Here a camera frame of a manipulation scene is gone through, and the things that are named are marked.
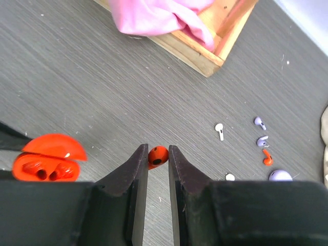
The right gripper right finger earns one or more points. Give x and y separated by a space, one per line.
193 214

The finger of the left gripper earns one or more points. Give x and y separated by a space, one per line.
12 140

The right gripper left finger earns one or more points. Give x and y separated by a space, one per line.
116 210

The orange charging case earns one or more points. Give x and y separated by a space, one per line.
50 157

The orange earbud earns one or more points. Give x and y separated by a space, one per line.
157 156
268 160

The purple charging case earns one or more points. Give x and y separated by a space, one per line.
280 175

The white earbud near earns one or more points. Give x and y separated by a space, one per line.
229 177

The white earbud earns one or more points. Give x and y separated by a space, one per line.
219 129
229 177

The white earbud far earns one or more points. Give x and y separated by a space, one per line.
219 129

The purple earbud near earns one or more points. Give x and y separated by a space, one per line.
262 141

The purple earbud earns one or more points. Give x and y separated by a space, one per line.
262 141
259 122

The purple earbud far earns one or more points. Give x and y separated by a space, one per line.
259 122

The pink shirt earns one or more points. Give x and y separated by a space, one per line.
153 18

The wooden clothes rack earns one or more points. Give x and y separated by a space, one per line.
225 21

